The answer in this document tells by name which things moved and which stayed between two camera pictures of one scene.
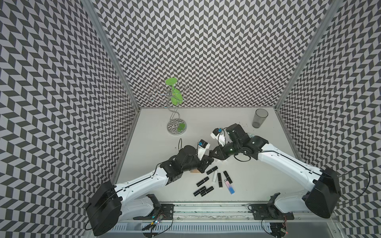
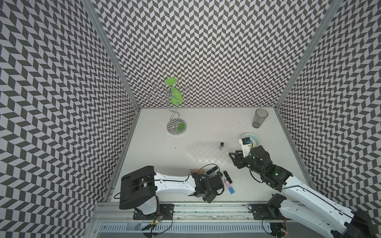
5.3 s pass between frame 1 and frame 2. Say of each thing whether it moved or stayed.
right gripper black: moved
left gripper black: moved
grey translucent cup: stayed
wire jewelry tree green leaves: stayed
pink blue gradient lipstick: stayed
